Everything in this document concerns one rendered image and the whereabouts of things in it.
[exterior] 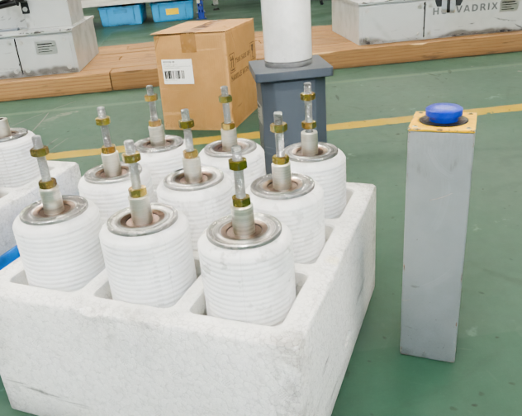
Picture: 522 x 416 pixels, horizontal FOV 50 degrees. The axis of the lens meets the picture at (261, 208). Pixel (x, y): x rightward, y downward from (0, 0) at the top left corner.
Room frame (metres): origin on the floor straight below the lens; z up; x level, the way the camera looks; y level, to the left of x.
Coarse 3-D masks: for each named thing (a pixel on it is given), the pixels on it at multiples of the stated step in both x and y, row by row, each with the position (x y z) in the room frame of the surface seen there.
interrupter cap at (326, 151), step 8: (296, 144) 0.74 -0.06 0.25; (320, 144) 0.74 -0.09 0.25; (328, 144) 0.73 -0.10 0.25; (288, 152) 0.72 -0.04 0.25; (296, 152) 0.72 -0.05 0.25; (320, 152) 0.71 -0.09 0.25; (328, 152) 0.70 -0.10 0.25; (336, 152) 0.70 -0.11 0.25; (296, 160) 0.68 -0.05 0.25; (304, 160) 0.68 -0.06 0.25; (312, 160) 0.68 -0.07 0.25; (320, 160) 0.68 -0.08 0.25
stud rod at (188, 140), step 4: (184, 112) 0.65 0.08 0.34; (188, 112) 0.65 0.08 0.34; (184, 116) 0.65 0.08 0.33; (188, 116) 0.65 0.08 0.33; (184, 120) 0.65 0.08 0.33; (188, 120) 0.65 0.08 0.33; (184, 132) 0.65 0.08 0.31; (188, 132) 0.65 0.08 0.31; (184, 136) 0.65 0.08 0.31; (188, 136) 0.65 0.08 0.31; (184, 140) 0.65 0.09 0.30; (188, 140) 0.65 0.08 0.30; (192, 140) 0.65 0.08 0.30; (188, 144) 0.65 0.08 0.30; (192, 144) 0.65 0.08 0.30; (188, 148) 0.65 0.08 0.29; (192, 148) 0.65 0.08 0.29
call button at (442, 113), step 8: (432, 104) 0.62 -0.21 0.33; (440, 104) 0.62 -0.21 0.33; (448, 104) 0.62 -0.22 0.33; (456, 104) 0.62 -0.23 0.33; (432, 112) 0.60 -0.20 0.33; (440, 112) 0.59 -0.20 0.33; (448, 112) 0.59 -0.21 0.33; (456, 112) 0.59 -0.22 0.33; (432, 120) 0.60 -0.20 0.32; (440, 120) 0.60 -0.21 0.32; (448, 120) 0.59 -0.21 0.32; (456, 120) 0.60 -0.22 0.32
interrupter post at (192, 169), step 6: (198, 156) 0.65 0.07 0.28; (186, 162) 0.64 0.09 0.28; (192, 162) 0.64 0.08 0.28; (198, 162) 0.65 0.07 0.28; (186, 168) 0.64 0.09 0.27; (192, 168) 0.64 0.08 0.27; (198, 168) 0.64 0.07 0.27; (186, 174) 0.64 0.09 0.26; (192, 174) 0.64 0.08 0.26; (198, 174) 0.64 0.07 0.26; (186, 180) 0.65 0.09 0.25; (192, 180) 0.64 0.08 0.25; (198, 180) 0.64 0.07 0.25
